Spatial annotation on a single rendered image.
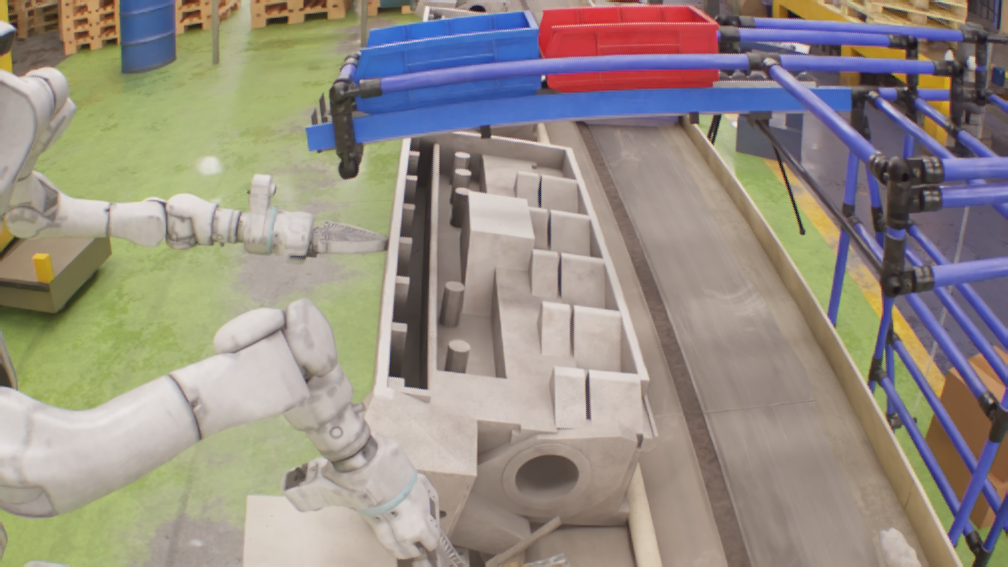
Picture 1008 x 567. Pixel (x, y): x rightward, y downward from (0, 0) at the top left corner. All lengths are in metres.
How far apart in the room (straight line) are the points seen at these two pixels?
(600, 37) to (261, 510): 0.89
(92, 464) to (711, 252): 1.66
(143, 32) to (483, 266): 6.47
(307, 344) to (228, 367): 0.09
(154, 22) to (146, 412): 7.17
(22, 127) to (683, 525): 1.10
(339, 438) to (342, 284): 2.71
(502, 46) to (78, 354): 2.34
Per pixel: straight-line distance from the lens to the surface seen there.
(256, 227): 1.52
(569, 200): 1.86
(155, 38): 7.83
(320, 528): 1.26
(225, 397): 0.74
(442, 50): 1.48
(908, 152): 1.96
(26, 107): 1.16
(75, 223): 1.56
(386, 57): 1.48
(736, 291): 1.96
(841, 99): 1.63
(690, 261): 2.06
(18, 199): 1.49
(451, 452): 1.14
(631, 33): 1.49
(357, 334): 3.24
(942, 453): 2.78
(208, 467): 2.69
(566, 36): 1.48
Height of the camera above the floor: 1.65
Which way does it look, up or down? 28 degrees down
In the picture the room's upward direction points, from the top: straight up
